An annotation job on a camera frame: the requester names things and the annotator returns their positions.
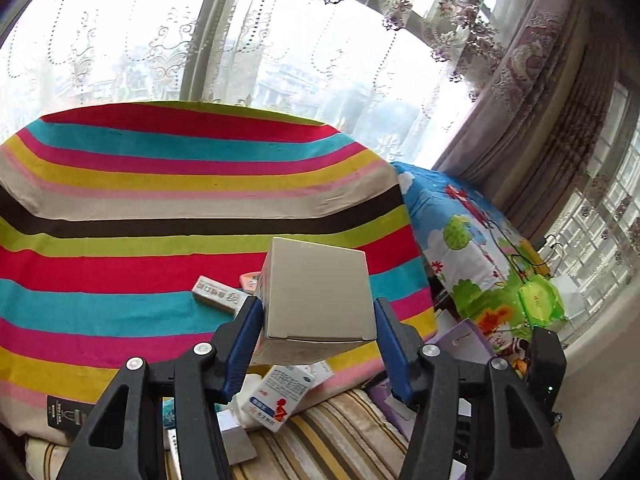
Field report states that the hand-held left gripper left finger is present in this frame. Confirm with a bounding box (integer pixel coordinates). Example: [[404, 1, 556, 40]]
[[55, 296, 265, 480]]

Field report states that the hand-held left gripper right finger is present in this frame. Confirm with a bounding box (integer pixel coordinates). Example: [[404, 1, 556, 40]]
[[372, 297, 576, 480]]

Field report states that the purple cardboard box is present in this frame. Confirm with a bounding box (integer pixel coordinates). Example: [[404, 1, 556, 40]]
[[362, 317, 495, 443]]

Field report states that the cream cardboard box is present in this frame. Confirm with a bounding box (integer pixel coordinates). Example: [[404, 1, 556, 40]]
[[249, 236, 377, 367]]

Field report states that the white box bold dark print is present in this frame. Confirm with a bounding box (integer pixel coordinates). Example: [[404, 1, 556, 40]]
[[191, 276, 251, 315]]

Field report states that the white medicine box blue oval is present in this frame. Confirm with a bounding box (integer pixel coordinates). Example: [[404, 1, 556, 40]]
[[240, 364, 321, 433]]

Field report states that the green tissue pack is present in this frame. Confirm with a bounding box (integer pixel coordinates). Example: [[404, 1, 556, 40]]
[[517, 275, 566, 333]]

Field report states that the white cardboard box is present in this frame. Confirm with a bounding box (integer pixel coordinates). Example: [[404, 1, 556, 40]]
[[309, 360, 335, 386]]

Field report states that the white tissue paper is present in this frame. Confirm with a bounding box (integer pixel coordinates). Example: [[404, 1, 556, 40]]
[[552, 274, 587, 331]]

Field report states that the cartoon printed cloth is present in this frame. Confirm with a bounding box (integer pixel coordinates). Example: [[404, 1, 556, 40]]
[[392, 162, 566, 363]]

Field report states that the colourful striped cloth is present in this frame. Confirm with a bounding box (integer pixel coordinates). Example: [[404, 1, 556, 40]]
[[0, 101, 438, 441]]

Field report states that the sheer flowered curtain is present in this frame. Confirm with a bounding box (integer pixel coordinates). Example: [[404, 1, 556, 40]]
[[545, 80, 640, 311]]

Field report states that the black printed box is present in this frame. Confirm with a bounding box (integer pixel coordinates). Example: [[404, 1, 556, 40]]
[[46, 394, 95, 433]]

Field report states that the mauve patterned drape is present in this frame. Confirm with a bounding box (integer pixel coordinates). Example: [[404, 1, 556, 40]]
[[432, 0, 621, 246]]

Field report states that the grey window frame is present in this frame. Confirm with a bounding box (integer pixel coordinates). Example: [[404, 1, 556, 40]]
[[179, 0, 451, 106]]

